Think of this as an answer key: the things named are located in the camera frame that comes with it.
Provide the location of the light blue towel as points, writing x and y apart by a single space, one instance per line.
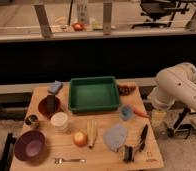
115 137

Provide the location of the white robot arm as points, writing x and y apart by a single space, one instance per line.
174 83

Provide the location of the blue small cup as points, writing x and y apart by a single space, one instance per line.
126 113

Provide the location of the white paper cup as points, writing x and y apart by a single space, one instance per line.
60 121

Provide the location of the green plastic tray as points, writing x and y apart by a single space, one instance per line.
93 94

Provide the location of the blue sponge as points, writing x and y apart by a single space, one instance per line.
55 87

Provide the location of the black block in bowl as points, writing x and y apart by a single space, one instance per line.
50 103

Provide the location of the orange carrot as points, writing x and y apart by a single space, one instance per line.
140 113

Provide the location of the apple on table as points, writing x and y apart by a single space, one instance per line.
80 139

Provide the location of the red apple in background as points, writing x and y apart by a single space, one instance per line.
78 26

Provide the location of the small metal can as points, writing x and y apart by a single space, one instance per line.
32 121

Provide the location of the silver fork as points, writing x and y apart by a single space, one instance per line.
62 160

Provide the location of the purple bowl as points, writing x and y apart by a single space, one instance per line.
29 145

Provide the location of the black office chair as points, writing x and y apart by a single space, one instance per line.
156 9

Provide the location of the black chair at left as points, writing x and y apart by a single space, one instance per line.
9 141

